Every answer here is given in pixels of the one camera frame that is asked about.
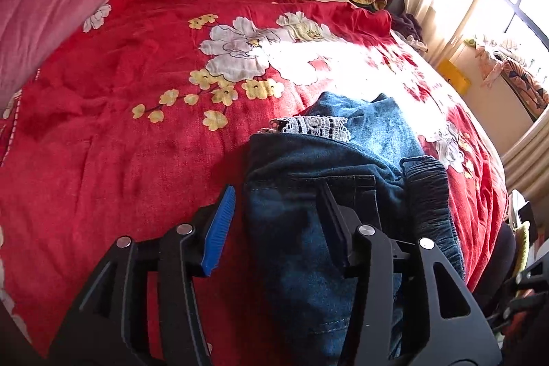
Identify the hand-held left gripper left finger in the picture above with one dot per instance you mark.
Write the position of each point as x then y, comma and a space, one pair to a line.
218, 233

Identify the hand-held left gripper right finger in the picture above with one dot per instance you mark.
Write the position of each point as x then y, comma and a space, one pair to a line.
339, 228

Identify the blue denim pants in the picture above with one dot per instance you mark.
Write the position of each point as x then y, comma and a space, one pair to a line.
291, 211

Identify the red floral blanket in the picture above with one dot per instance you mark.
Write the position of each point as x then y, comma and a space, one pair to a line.
128, 143

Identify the yellow box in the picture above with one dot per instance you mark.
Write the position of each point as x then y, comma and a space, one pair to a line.
454, 76

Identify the dark purple clothing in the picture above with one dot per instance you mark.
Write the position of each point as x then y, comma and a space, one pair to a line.
407, 27

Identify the patterned pink cloth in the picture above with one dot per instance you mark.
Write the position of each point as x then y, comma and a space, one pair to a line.
519, 74

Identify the pink quilt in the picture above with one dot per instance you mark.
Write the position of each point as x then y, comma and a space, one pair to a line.
43, 6

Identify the window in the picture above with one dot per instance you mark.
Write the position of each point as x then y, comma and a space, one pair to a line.
521, 6

